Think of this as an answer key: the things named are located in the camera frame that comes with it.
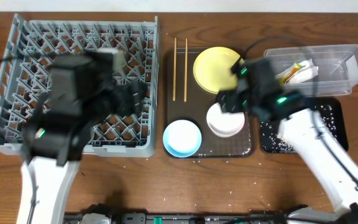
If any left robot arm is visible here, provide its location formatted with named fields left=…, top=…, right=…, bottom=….
left=17, top=49, right=148, bottom=223

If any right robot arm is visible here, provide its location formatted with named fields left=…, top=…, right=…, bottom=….
left=216, top=58, right=358, bottom=222

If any yellow plate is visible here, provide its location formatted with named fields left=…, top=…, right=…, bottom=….
left=193, top=47, right=240, bottom=94

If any pink white bowl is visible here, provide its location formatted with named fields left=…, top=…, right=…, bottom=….
left=206, top=103, right=246, bottom=138

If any black waste tray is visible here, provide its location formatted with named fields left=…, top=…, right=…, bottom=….
left=259, top=97, right=349, bottom=154

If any crumpled white tissue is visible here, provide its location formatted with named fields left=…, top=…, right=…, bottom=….
left=275, top=59, right=318, bottom=84

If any left wooden chopstick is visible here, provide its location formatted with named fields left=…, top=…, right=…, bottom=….
left=172, top=37, right=177, bottom=101

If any black rail bar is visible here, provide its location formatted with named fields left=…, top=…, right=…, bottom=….
left=63, top=203, right=351, bottom=224

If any dark brown serving tray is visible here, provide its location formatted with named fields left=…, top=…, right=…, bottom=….
left=163, top=47, right=256, bottom=159

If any grey dishwasher rack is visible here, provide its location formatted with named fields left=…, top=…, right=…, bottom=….
left=0, top=15, right=160, bottom=157

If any clear plastic bin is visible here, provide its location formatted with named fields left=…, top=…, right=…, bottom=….
left=264, top=44, right=358, bottom=96

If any green orange snack wrapper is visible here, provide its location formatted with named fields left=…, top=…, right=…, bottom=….
left=278, top=62, right=305, bottom=84

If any light blue bowl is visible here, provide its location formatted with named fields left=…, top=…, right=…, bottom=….
left=163, top=119, right=202, bottom=158

